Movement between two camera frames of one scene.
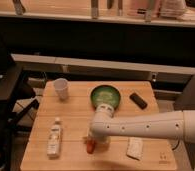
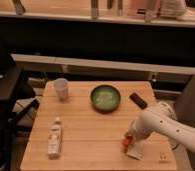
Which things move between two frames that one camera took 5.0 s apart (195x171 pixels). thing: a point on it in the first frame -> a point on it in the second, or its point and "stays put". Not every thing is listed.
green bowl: [105, 94] stays put
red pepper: [90, 146] -> [127, 140]
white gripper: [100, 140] -> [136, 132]
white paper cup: [61, 87] stays put
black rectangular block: [138, 100] stays put
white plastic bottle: [54, 141] stays put
